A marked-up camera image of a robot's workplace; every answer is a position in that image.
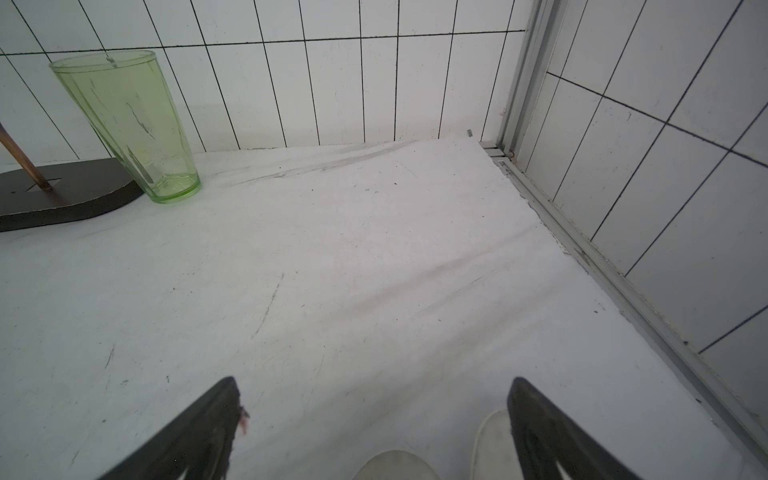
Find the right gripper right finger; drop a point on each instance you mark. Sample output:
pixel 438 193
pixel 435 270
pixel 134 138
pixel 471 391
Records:
pixel 550 445

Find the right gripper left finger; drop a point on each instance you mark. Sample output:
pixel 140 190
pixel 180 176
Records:
pixel 197 444

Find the white shoe insole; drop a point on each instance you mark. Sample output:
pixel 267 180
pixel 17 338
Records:
pixel 494 453
pixel 396 465

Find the green translucent plastic cup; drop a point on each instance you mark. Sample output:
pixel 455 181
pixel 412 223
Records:
pixel 127 102

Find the copper wire jewelry stand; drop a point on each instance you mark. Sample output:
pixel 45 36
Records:
pixel 61 193

